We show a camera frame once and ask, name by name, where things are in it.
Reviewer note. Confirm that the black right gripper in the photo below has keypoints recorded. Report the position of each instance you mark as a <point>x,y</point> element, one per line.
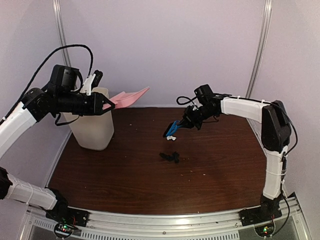
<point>188,119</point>

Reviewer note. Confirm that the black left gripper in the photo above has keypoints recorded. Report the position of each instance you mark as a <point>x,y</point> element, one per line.
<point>95,108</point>

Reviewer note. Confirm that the pink plastic dustpan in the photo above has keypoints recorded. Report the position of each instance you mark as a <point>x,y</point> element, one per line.
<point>126,99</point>

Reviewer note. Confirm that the blue hand brush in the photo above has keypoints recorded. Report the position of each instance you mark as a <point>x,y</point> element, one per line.
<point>171,129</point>

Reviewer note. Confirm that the white paper scrap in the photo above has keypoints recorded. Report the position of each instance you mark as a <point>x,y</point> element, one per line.
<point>171,138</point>

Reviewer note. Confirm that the black paper scrap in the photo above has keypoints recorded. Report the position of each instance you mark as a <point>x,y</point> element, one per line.
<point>174,157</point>

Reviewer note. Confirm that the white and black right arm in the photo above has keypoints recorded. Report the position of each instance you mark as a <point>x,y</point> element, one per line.
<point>275,129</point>

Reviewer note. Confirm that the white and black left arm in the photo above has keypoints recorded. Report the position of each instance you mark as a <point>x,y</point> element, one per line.
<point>66,92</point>

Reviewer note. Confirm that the cream plastic waste bin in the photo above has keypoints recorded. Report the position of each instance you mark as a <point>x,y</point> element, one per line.
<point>92,132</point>

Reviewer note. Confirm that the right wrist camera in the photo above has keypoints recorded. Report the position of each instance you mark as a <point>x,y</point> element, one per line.
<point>191,108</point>

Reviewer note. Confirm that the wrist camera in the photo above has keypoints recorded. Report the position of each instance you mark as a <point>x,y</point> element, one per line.
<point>191,108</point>
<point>91,82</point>

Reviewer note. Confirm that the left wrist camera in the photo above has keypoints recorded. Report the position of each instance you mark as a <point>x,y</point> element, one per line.
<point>91,82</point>

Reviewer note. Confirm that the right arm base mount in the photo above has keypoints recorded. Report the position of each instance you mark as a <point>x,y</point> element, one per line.
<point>263,216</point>

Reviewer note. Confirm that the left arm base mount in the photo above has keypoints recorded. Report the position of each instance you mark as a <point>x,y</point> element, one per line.
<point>67,219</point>

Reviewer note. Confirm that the right aluminium frame post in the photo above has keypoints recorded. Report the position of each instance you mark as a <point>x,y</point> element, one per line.
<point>264,31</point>

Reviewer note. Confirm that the front aluminium rail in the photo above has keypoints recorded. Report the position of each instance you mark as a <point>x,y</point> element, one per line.
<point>224,225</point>

